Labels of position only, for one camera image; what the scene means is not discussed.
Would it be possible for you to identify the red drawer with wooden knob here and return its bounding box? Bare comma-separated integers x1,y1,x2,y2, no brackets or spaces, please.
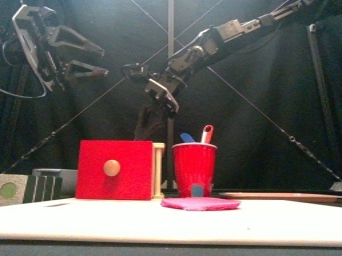
75,139,155,201

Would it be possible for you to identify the grey bowl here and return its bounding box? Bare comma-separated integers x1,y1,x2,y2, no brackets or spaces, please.
31,167,80,198

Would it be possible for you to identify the flat pink dough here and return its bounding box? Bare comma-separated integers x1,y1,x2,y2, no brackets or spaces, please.
160,196,242,212

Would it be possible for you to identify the red plastic cup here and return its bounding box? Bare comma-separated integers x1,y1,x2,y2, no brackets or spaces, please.
171,142,219,199

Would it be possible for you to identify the white cutting board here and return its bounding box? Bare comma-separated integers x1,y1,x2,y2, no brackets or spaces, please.
0,197,342,249

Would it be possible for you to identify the green and white striped box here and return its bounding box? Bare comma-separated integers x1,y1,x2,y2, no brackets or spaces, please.
0,173,64,207

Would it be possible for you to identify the flat wooden tray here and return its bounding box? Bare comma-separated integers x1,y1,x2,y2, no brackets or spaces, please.
216,191,342,204

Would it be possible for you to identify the blue utensil handle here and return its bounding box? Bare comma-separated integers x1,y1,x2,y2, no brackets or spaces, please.
179,132,196,145

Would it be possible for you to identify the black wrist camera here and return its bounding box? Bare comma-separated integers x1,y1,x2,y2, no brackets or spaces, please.
120,62,151,85

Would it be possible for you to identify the red and white utensil handle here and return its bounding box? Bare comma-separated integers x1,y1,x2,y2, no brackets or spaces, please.
199,124,215,145

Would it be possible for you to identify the wooden drawer cabinet frame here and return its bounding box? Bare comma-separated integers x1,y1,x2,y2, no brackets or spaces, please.
151,142,167,200

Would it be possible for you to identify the black cable loop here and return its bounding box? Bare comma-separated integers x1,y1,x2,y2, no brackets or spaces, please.
0,39,49,100

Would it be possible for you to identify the grey vertical frame pole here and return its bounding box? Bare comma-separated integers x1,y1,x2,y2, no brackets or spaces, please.
166,0,176,191

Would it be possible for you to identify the diagonal brace wire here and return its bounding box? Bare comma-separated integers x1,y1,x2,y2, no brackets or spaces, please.
128,0,342,183
0,0,224,175

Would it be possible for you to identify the dark slanted frame post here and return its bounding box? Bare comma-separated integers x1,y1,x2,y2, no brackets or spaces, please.
306,23,342,176

